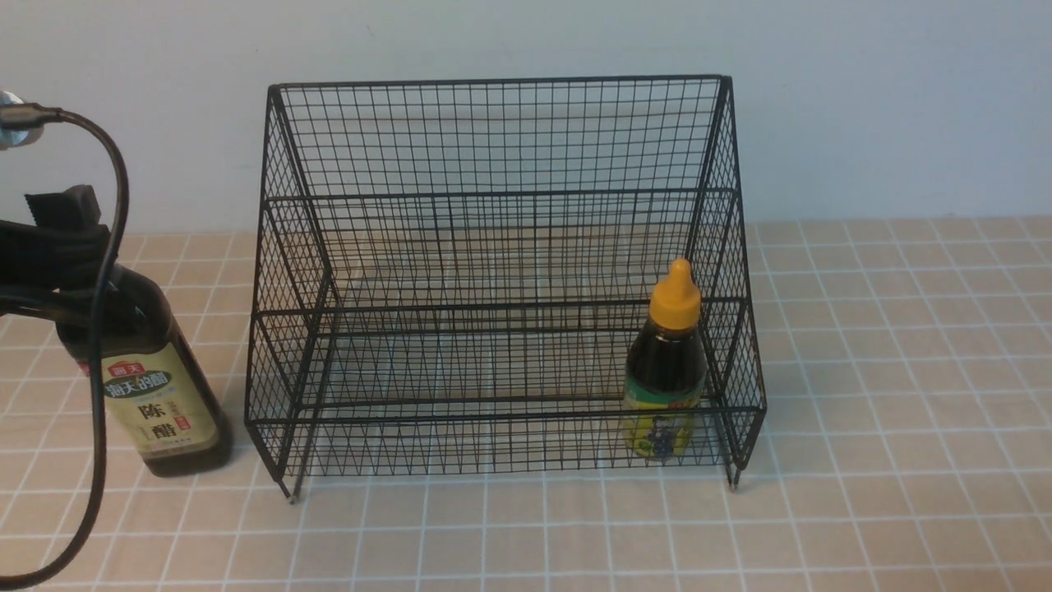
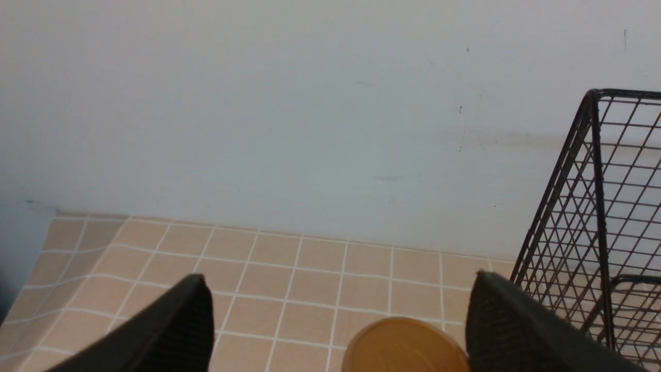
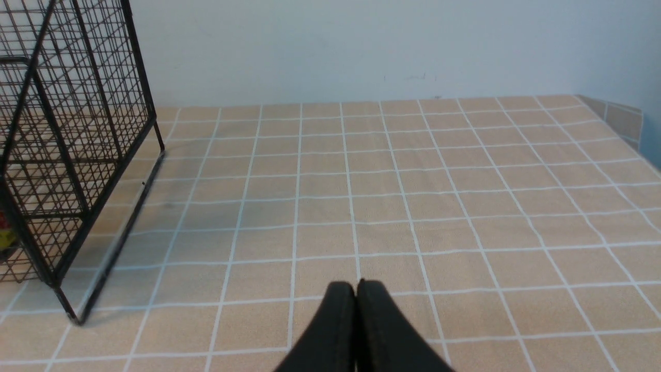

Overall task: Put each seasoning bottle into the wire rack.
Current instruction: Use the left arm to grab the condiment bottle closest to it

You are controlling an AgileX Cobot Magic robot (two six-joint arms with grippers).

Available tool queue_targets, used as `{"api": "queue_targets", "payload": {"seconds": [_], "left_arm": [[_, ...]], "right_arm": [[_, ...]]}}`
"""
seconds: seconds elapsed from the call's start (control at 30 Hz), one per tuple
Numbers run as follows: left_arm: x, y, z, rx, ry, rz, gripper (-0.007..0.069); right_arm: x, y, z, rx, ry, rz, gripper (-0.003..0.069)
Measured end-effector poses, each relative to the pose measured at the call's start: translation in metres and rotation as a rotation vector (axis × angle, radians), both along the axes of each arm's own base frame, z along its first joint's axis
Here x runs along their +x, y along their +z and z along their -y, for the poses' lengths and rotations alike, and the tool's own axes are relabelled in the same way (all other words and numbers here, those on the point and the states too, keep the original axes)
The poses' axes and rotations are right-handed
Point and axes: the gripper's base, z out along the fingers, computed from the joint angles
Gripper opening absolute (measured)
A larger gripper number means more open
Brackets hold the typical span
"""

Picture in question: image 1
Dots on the dark vinegar bottle beige label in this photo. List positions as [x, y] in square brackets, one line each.
[153, 384]

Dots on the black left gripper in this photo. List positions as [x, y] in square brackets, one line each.
[50, 268]

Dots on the black wire mesh shelf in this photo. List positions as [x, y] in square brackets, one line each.
[450, 274]

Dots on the small yellow-capped sauce bottle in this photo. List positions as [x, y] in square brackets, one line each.
[666, 373]

